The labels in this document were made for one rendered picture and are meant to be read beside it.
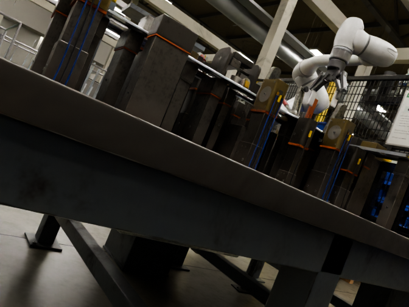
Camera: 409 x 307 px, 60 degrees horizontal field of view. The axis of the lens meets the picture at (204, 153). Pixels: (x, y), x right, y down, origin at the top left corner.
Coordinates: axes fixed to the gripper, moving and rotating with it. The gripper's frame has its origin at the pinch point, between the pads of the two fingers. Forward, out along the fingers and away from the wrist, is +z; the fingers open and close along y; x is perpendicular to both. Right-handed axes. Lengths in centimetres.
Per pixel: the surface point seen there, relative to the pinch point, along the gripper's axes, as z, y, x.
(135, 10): -1, 27, 85
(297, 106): 2.0, 14.7, -0.2
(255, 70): -2.3, 16.2, 29.0
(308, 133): 20.1, -20.6, 20.3
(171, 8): -229, 603, -96
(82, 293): 114, 23, 62
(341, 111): 5.3, -17.9, 5.9
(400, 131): -9, -5, -54
